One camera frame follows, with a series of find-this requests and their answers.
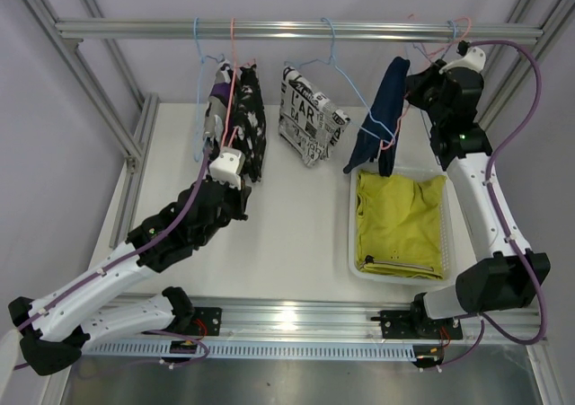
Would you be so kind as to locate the navy blue trousers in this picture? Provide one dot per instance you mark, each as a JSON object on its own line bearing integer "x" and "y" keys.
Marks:
{"x": 376, "y": 140}

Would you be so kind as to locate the black white floral trousers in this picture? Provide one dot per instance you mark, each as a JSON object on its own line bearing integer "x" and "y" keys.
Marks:
{"x": 249, "y": 121}

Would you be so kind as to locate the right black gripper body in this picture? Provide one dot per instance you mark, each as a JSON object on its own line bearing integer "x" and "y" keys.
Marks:
{"x": 426, "y": 92}

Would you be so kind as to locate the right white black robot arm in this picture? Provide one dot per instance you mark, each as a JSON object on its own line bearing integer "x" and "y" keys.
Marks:
{"x": 507, "y": 273}

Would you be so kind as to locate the aluminium hanging rail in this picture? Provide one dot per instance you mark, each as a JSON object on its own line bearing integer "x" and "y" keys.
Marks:
{"x": 209, "y": 29}

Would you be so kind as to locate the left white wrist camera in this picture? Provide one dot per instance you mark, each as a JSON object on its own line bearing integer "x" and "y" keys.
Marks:
{"x": 227, "y": 167}

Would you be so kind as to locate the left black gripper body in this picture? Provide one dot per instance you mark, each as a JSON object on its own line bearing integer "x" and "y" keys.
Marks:
{"x": 233, "y": 202}

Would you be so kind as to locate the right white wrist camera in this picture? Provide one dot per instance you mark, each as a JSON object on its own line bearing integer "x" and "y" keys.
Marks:
{"x": 472, "y": 58}

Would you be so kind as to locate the slotted cable duct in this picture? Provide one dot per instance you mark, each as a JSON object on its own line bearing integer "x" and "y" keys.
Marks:
{"x": 241, "y": 349}

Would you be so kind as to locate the white newspaper print trousers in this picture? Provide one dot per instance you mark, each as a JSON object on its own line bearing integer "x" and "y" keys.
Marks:
{"x": 309, "y": 121}

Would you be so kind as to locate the yellow-green trousers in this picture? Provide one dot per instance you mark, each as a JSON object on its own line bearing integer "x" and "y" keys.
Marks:
{"x": 398, "y": 223}

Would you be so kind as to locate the light blue wire hanger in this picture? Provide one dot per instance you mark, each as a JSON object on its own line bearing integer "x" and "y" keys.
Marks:
{"x": 442, "y": 51}
{"x": 203, "y": 58}

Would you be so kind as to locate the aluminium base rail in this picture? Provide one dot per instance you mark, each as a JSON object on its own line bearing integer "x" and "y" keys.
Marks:
{"x": 284, "y": 320}

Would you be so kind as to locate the purple grey patterned trousers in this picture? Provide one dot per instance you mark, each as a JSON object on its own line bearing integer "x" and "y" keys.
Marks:
{"x": 216, "y": 111}

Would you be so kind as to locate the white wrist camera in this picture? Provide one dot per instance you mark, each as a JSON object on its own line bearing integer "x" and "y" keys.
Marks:
{"x": 227, "y": 167}
{"x": 472, "y": 58}

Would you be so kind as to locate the pink wire hanger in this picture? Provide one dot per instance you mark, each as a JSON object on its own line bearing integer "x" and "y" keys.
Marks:
{"x": 404, "y": 108}
{"x": 234, "y": 66}

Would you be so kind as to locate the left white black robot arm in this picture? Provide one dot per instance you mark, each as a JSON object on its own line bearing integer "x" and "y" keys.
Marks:
{"x": 58, "y": 328}

